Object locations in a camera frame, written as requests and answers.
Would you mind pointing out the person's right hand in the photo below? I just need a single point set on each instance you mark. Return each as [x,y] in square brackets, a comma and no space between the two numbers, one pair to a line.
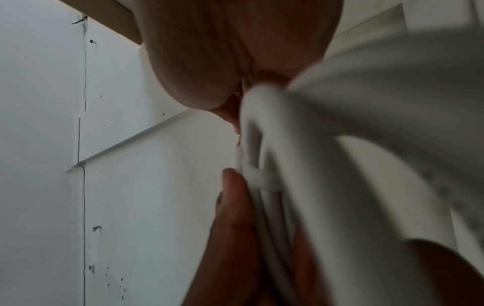
[234,44]

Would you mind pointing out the person's left hand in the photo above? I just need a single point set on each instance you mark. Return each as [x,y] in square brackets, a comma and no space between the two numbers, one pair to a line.
[230,254]

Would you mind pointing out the wooden shelf frame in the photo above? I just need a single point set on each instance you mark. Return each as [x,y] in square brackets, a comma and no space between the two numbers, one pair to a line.
[113,18]

